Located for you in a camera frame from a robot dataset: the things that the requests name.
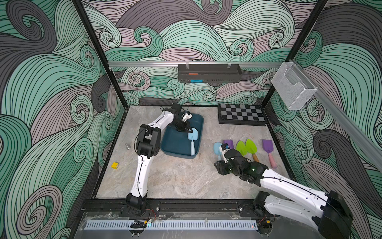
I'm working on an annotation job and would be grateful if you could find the black wall shelf tray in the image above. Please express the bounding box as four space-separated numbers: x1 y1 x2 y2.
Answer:
178 64 242 86

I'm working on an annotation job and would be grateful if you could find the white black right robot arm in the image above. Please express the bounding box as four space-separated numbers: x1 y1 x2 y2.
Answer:
214 144 353 239

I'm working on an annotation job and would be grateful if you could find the black white chessboard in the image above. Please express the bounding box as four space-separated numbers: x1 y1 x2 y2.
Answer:
217 104 266 126

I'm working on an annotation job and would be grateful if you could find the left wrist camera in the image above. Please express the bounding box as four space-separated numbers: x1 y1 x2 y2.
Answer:
171 103 192 122

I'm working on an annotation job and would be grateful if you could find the aluminium rail right wall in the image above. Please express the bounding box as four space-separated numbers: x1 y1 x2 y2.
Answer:
289 60 382 171

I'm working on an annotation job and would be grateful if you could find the aluminium rail back wall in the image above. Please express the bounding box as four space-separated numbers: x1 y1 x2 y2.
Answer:
108 61 282 68

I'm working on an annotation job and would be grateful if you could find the teal plastic storage box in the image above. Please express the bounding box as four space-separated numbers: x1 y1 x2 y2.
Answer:
161 114 204 159

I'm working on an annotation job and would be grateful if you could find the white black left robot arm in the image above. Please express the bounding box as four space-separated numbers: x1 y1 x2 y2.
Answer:
126 109 192 214

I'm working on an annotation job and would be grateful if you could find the green pointed shovel wooden handle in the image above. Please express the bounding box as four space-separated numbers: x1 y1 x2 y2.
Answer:
245 139 259 162

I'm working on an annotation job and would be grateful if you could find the aluminium rail wall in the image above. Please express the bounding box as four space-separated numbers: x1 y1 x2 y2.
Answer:
108 61 282 68
289 60 382 171

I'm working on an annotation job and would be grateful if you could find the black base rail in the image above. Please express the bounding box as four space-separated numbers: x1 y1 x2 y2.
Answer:
80 198 281 218

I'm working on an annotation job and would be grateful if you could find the green round shovel wooden handle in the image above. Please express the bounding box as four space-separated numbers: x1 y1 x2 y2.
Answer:
236 140 248 157

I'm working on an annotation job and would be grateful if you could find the purple shovel pink handle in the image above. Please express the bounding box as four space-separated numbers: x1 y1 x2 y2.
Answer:
262 139 277 169
223 139 234 149

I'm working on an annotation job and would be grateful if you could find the white slotted cable duct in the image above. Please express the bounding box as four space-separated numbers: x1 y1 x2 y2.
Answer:
84 219 258 231

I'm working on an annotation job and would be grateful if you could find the light blue shovel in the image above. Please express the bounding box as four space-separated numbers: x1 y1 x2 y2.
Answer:
213 142 222 161
188 127 198 156

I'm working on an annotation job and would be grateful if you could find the blue item in shelf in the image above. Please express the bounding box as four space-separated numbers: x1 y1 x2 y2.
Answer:
190 79 203 83

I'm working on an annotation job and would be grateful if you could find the clear plastic wall bin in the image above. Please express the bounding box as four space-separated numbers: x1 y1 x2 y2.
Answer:
271 61 317 111

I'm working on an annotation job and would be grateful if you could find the yellow small block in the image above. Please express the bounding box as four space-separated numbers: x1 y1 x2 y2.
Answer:
111 162 119 169

